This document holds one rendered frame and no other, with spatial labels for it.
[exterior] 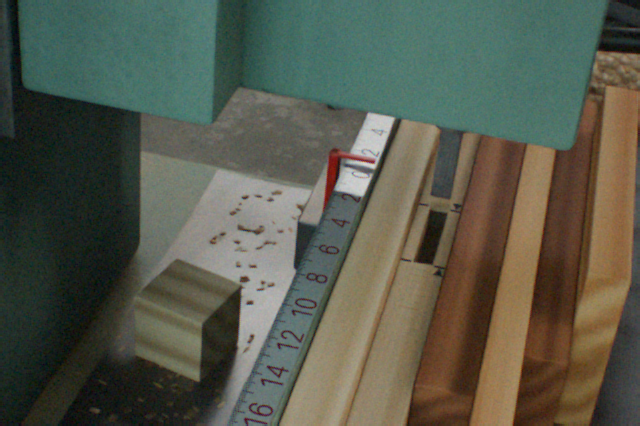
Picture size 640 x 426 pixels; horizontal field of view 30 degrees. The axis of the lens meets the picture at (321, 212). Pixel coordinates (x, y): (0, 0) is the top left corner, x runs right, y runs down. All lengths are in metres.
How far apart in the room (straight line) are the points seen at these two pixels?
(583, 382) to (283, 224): 0.32
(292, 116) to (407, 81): 2.07
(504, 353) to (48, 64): 0.20
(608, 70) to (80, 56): 0.36
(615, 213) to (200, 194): 0.36
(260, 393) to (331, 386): 0.03
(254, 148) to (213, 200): 1.63
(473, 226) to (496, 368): 0.11
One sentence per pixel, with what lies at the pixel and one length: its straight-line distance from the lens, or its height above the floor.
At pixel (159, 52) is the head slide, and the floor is 1.03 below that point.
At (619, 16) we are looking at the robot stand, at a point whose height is 0.78.
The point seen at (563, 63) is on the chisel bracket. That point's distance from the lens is 0.46.
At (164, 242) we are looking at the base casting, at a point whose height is 0.80.
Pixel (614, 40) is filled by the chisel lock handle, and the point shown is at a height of 1.04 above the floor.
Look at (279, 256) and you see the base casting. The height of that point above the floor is 0.80.
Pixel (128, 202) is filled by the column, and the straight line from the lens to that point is 0.69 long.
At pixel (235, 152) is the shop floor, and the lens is 2.39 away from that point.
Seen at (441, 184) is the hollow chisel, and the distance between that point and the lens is 0.52.
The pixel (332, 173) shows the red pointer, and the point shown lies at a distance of 0.53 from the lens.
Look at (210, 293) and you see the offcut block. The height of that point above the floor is 0.84.
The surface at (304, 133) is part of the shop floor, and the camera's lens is 2.47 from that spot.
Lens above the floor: 1.23
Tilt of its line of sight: 34 degrees down
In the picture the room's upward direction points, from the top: 6 degrees clockwise
